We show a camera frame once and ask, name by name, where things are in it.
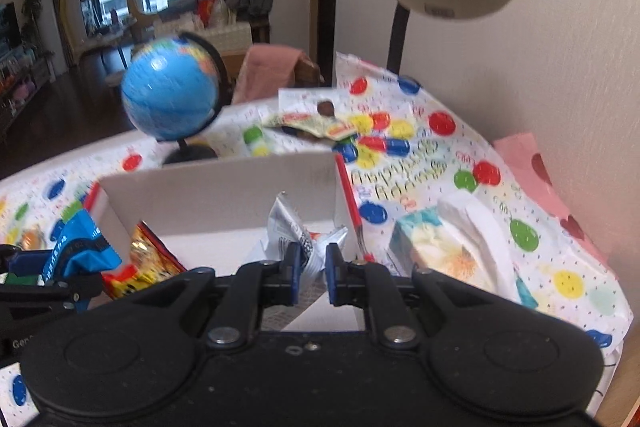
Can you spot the small brown object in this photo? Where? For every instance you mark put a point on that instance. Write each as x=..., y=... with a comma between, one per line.
x=325, y=108

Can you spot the sofa with cream cover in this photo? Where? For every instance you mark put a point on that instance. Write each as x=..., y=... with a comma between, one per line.
x=235, y=34

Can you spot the pink heart paper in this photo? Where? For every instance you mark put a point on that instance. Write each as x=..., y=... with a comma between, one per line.
x=520, y=152

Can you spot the balloon print tablecloth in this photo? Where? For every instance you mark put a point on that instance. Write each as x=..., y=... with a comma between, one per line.
x=550, y=227

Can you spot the pink towel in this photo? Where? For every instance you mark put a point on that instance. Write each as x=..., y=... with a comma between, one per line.
x=265, y=72

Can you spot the blue snack packet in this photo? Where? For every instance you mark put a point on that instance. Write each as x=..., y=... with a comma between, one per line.
x=80, y=242

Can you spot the yellow green snack packet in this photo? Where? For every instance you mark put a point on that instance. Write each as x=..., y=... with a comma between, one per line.
x=320, y=127

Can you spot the white snack packet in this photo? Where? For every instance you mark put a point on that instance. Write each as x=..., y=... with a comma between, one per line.
x=285, y=227

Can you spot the wooden television cabinet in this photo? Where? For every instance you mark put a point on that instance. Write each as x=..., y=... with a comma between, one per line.
x=25, y=87

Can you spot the blue desk globe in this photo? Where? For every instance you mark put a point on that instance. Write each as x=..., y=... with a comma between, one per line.
x=170, y=97

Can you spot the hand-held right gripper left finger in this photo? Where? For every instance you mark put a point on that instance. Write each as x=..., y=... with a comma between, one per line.
x=292, y=272

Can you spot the flat screen television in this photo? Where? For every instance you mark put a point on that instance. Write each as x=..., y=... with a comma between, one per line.
x=7, y=24

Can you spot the red cardboard box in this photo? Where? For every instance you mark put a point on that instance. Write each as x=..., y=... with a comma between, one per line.
x=225, y=192

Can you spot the tissue box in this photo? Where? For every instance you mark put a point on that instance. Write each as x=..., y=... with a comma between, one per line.
x=450, y=252

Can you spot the potted plant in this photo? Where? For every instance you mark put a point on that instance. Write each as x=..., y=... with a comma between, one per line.
x=32, y=14

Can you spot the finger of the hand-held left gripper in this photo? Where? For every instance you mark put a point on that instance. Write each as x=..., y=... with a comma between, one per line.
x=50, y=292
x=27, y=263

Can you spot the wooden chair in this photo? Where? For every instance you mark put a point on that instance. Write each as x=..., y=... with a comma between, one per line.
x=309, y=69

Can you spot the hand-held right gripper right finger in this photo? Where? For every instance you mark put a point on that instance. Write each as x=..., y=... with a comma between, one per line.
x=334, y=274

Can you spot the orange snack bag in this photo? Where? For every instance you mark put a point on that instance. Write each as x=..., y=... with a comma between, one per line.
x=145, y=264

